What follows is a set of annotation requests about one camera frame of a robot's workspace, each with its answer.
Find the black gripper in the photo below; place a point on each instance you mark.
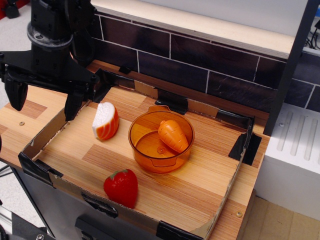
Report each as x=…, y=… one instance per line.
x=53, y=70

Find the white ribbed appliance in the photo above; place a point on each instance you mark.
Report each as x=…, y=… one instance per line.
x=289, y=175

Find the grey cabinet under table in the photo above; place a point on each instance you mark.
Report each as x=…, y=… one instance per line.
x=66, y=216

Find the cardboard fence with black tape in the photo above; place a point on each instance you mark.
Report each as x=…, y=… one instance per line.
x=207, y=195

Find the dark tile backsplash panel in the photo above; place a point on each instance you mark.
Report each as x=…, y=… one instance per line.
x=237, y=72

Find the red toy strawberry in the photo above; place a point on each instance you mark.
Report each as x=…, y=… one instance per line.
x=122, y=188

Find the black right upright post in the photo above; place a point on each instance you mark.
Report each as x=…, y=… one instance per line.
x=296, y=50

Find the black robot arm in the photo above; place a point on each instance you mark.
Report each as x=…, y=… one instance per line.
x=61, y=49

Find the orange toy carrot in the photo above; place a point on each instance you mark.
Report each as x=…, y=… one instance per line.
x=171, y=133

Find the toy salmon sushi piece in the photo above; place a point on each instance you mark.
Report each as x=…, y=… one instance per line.
x=106, y=121

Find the orange transparent plastic pot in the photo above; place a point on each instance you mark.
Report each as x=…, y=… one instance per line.
x=149, y=151

